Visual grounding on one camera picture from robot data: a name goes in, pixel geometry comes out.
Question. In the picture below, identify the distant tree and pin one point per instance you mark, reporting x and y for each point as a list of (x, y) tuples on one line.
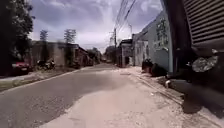
[(110, 53)]

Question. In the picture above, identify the small grey building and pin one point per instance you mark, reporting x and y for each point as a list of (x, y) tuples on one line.
[(126, 50)]

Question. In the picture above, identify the utility pole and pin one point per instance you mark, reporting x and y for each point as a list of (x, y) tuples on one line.
[(115, 40)]

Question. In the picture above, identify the grey asphalt road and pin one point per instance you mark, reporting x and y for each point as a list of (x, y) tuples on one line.
[(100, 100)]

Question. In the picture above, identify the concrete pavement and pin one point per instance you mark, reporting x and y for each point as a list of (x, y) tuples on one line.
[(150, 80)]

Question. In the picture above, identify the pale grey building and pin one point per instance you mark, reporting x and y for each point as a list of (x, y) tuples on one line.
[(160, 50)]

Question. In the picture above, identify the thin tall tree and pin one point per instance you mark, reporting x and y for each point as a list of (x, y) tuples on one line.
[(70, 36), (43, 35)]

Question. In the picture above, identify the low grey building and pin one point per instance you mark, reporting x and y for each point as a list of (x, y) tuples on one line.
[(56, 53)]

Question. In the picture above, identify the parked motorcycles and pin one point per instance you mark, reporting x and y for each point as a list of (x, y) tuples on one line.
[(46, 64)]

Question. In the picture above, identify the pale concrete roadside strip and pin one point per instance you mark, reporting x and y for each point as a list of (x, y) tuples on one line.
[(23, 80)]

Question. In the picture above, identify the red car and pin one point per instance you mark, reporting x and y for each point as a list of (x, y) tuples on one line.
[(21, 67)]

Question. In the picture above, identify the plants by gate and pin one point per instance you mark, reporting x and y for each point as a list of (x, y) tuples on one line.
[(203, 65)]

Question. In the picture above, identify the building with white louvred gate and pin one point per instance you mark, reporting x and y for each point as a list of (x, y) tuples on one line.
[(203, 20)]

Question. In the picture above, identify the large dark tree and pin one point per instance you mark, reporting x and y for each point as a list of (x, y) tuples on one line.
[(16, 30)]

